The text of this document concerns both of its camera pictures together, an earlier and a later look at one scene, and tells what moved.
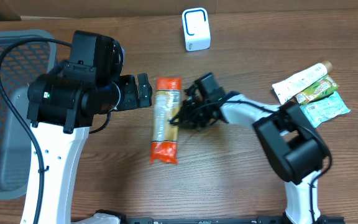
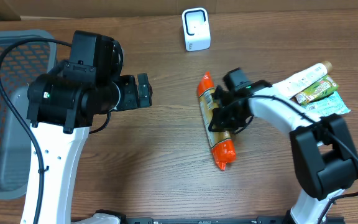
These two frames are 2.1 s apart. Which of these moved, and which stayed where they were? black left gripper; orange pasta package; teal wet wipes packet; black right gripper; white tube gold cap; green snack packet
Moved: orange pasta package; black right gripper
Stayed: green snack packet; black left gripper; white tube gold cap; teal wet wipes packet
